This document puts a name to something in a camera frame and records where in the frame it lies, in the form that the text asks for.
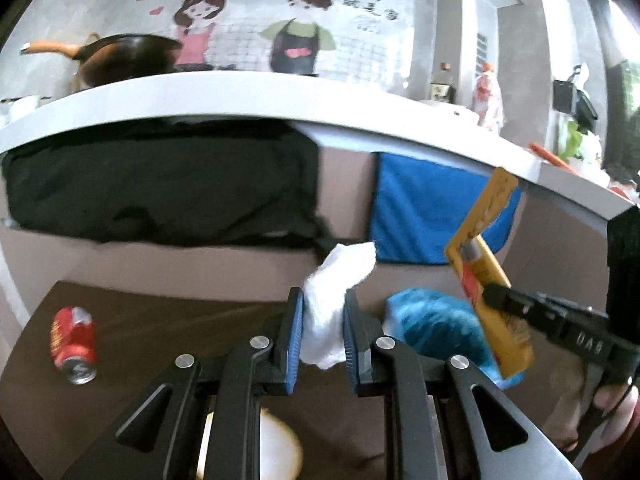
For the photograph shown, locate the white tissue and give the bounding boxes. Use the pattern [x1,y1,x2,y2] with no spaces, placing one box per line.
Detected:
[300,242,377,371]

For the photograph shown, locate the black hanging utensil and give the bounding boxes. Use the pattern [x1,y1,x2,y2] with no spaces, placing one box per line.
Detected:
[552,65,598,121]

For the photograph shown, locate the green and white bag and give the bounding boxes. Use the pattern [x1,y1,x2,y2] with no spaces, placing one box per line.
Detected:
[557,120,603,166]

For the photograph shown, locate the cartoon wall poster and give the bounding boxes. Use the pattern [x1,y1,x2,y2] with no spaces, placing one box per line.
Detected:
[135,0,416,101]

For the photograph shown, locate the white and red bag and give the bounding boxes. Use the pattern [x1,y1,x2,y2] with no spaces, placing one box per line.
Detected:
[472,62,505,133]

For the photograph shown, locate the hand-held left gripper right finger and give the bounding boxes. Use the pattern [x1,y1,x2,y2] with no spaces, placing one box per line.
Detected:
[344,289,583,480]

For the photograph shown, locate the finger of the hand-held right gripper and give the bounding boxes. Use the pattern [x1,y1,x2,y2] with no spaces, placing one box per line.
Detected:
[482,282,617,357]

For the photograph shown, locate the person's right hand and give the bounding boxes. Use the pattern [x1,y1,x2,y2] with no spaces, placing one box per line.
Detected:
[550,380,640,456]

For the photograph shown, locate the black cloth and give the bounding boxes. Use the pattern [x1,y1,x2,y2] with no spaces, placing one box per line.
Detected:
[2,119,331,251]

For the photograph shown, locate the blue plastic bag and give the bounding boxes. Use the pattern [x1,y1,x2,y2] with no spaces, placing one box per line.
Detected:
[382,287,526,391]

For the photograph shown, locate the orange handled tool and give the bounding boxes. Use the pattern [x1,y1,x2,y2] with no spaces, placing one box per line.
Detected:
[530,142,568,168]

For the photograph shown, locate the red drink can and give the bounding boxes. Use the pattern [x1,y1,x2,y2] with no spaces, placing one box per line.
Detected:
[50,306,98,386]

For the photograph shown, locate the white plate with yellow rim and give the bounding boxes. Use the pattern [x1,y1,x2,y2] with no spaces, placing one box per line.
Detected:
[197,405,305,480]

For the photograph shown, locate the frying pan with orange handle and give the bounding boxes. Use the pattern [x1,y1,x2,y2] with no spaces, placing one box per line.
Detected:
[21,34,183,92]

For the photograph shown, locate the yellow packet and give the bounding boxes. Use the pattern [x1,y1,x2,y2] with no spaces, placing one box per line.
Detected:
[444,167,535,380]

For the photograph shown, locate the blue towel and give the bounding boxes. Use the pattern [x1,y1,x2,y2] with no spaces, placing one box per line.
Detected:
[370,152,523,266]

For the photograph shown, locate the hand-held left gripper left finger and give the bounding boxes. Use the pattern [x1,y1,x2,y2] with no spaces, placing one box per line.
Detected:
[62,287,306,480]

